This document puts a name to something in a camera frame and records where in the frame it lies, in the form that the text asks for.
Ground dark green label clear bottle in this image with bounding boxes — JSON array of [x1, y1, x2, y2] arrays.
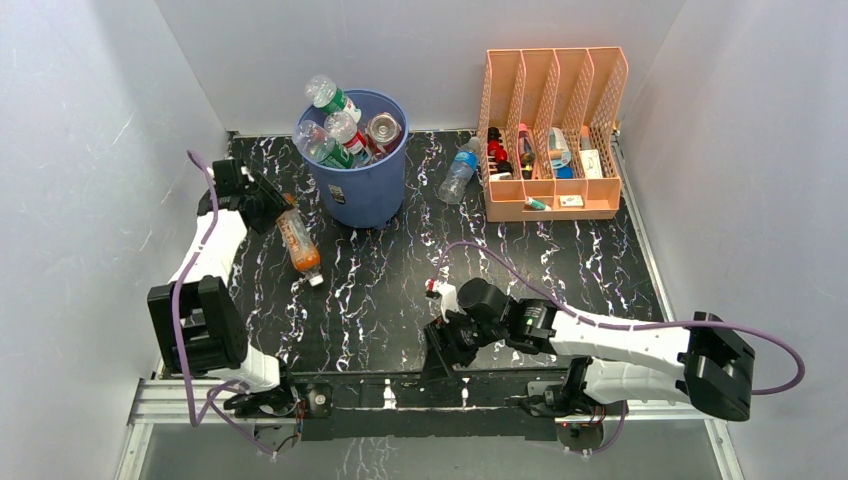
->
[[293, 120, 354, 169]]

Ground orange drink bottle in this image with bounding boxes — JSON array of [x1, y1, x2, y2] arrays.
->
[[276, 193, 324, 287]]

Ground red blue label clear bottle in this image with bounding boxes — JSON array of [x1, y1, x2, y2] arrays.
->
[[324, 111, 367, 156]]

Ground blue plastic bin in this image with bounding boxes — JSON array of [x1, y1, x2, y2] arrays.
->
[[296, 89, 409, 229]]

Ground blue label water bottle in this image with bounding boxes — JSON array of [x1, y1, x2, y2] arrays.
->
[[437, 136, 481, 205]]

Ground brown tea bottle red label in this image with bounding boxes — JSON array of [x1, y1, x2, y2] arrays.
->
[[366, 112, 403, 156]]

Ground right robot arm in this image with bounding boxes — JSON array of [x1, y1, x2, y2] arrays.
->
[[419, 278, 755, 422]]

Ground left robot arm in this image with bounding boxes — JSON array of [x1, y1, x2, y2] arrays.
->
[[147, 152, 300, 418]]

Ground green marker front tray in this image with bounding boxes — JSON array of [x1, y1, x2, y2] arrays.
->
[[525, 197, 552, 211]]

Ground small white box front tray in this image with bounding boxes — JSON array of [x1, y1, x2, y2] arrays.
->
[[558, 195, 585, 208]]

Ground red black items in organizer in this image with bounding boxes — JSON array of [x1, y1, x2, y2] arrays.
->
[[486, 127, 513, 181]]

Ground dark bottle in organizer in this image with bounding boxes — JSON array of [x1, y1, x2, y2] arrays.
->
[[518, 123, 536, 180]]

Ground blue capped tube in organizer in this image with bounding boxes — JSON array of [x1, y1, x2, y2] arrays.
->
[[548, 127, 574, 179]]

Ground white box in organizer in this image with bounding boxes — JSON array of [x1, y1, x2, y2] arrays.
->
[[580, 149, 604, 179]]

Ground orange plastic file organizer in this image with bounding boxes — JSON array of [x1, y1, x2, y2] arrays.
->
[[477, 47, 629, 222]]

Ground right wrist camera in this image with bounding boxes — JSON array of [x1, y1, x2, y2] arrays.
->
[[425, 280, 462, 323]]

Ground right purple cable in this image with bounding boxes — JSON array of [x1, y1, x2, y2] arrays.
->
[[429, 241, 807, 458]]

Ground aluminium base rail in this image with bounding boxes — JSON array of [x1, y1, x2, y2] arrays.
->
[[115, 374, 747, 480]]

